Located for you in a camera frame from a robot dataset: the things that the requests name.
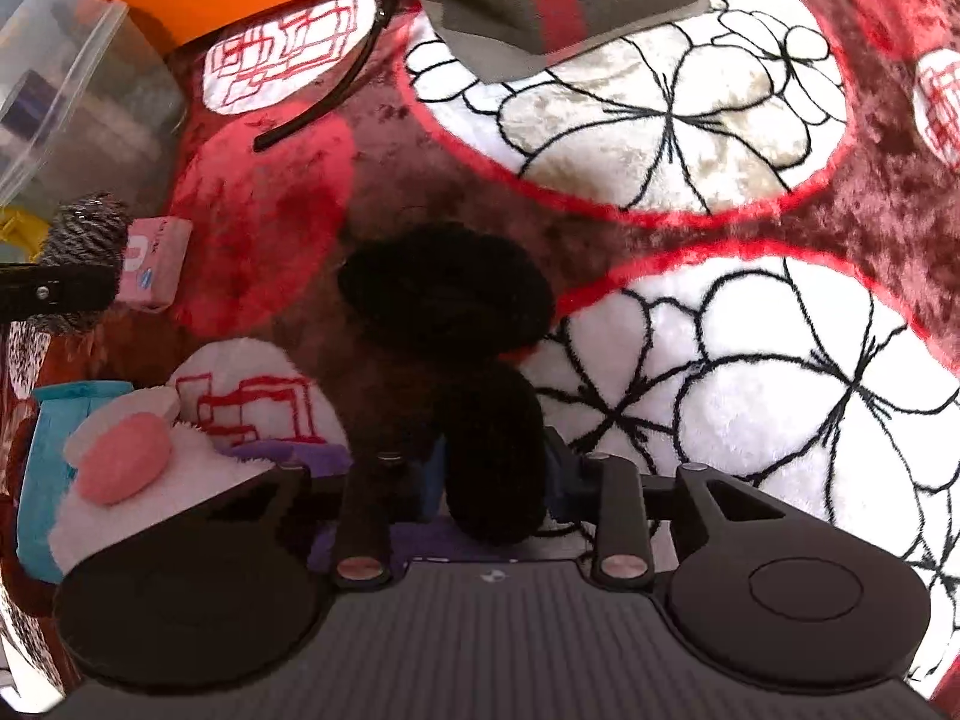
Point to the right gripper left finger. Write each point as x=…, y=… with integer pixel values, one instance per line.
x=392, y=488

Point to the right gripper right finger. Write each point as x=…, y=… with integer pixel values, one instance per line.
x=606, y=492

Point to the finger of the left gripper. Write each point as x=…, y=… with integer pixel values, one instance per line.
x=55, y=290

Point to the black fuzzy soft object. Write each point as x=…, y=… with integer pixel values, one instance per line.
x=462, y=302

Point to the yellow box latch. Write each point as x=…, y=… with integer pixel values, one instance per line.
x=23, y=231

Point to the pink tissue pack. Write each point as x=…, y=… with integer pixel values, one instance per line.
x=153, y=262

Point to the teal packet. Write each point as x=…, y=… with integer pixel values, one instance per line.
x=62, y=408

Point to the clear plastic storage box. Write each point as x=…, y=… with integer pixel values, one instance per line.
x=88, y=106

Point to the white pink plush toy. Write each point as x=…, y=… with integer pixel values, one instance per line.
x=234, y=410

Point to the red patterned plush blanket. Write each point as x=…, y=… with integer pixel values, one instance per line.
x=749, y=220

